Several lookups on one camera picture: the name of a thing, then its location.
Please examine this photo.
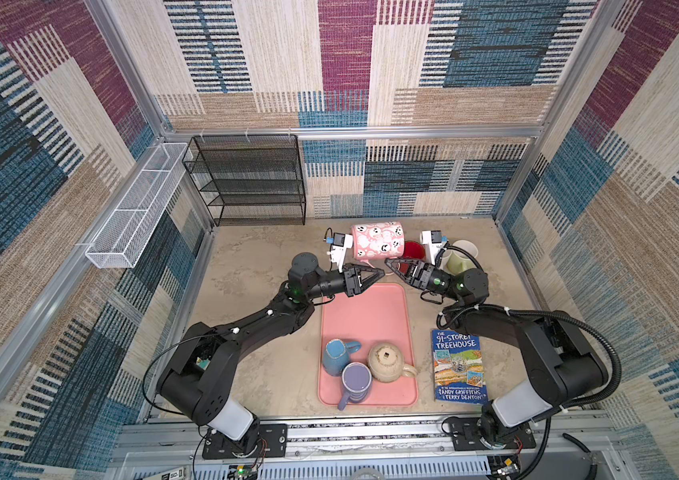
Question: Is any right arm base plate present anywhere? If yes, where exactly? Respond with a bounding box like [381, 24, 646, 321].
[441, 416, 537, 451]

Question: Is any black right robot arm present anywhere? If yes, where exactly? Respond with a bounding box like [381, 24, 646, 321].
[385, 259, 623, 448]

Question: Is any red ceramic mug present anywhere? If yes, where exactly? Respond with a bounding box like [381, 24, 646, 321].
[401, 240, 427, 260]

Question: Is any blue treehouse paperback book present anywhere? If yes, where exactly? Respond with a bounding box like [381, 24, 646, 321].
[431, 329, 489, 405]

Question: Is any white wire mesh basket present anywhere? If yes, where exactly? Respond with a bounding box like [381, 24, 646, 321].
[85, 143, 188, 269]

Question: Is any light green ceramic mug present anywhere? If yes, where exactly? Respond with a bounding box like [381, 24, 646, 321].
[447, 240, 479, 275]

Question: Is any blue ceramic mug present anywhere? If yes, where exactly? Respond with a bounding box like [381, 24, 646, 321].
[321, 339, 363, 377]

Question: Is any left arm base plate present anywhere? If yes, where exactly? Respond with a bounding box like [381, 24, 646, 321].
[201, 421, 288, 460]

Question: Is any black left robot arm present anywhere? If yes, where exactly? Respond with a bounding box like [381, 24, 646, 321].
[156, 252, 385, 454]

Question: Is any black corrugated cable conduit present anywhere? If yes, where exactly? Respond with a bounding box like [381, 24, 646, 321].
[440, 243, 623, 407]

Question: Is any pink plastic tray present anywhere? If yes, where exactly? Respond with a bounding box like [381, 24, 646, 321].
[321, 283, 419, 408]

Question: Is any aluminium front rail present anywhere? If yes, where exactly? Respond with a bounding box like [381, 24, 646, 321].
[105, 410, 639, 479]

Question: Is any pink patterned glass mug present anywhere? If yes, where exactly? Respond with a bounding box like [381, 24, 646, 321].
[351, 222, 405, 261]

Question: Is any beige speckled ceramic mug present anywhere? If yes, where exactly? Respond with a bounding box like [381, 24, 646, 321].
[367, 342, 419, 383]

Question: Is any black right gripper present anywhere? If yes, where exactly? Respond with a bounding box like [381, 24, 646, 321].
[384, 256, 461, 302]

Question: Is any purple ceramic mug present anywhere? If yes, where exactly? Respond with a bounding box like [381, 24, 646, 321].
[337, 362, 373, 411]

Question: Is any black wire shelf rack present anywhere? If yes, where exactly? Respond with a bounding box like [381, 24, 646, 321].
[184, 135, 306, 226]

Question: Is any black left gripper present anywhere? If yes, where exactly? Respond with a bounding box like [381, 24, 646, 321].
[302, 264, 381, 304]

